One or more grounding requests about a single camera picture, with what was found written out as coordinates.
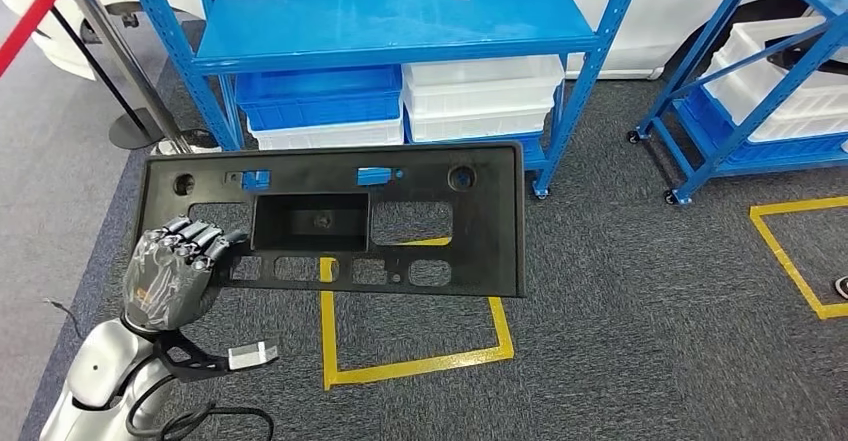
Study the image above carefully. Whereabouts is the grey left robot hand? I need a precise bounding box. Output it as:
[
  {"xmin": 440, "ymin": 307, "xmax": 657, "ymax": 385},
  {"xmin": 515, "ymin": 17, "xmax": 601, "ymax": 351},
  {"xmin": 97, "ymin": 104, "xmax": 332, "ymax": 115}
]
[{"xmin": 122, "ymin": 215, "xmax": 250, "ymax": 333}]

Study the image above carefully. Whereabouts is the black plastic plate bracket part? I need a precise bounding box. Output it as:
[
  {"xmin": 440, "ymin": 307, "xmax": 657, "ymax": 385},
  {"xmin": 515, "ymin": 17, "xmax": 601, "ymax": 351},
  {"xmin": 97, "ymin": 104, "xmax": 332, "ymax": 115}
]
[{"xmin": 132, "ymin": 141, "xmax": 528, "ymax": 299}]

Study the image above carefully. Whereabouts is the black curved plastic part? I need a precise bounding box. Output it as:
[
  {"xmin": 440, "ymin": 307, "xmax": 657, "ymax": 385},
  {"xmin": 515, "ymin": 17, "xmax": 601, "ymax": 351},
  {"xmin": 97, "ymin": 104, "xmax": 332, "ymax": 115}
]
[{"xmin": 765, "ymin": 35, "xmax": 848, "ymax": 74}]

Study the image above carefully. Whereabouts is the yellow floor tape square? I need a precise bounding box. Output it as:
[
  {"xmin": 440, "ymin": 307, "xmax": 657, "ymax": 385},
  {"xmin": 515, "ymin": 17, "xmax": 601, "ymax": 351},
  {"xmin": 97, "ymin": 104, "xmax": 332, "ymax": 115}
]
[{"xmin": 319, "ymin": 237, "xmax": 516, "ymax": 392}]

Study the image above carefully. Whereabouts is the white car with red stripe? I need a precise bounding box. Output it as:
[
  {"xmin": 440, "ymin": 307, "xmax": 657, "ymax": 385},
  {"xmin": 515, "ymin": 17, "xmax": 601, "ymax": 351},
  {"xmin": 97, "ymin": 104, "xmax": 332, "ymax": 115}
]
[{"xmin": 0, "ymin": 0, "xmax": 848, "ymax": 82}]

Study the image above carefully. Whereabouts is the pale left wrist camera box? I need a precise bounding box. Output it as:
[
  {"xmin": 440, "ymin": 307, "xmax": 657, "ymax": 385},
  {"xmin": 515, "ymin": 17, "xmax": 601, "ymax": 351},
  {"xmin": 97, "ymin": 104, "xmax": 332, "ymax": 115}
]
[{"xmin": 155, "ymin": 331, "xmax": 280, "ymax": 383}]

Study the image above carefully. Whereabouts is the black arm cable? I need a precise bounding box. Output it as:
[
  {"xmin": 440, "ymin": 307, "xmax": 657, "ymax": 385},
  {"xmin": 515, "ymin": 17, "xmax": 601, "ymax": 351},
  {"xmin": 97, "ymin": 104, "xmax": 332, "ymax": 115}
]
[{"xmin": 125, "ymin": 374, "xmax": 276, "ymax": 441}]

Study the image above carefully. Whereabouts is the black stanchion post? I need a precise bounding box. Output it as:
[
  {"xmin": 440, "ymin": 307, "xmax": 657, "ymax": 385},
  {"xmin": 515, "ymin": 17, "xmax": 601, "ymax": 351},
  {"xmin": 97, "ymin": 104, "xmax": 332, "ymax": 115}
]
[{"xmin": 13, "ymin": 0, "xmax": 167, "ymax": 151}]

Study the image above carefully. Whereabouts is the chrome stanchion post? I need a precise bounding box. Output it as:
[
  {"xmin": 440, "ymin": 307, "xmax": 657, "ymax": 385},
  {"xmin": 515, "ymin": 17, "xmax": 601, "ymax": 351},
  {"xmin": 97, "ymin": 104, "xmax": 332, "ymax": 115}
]
[{"xmin": 49, "ymin": 0, "xmax": 221, "ymax": 156}]

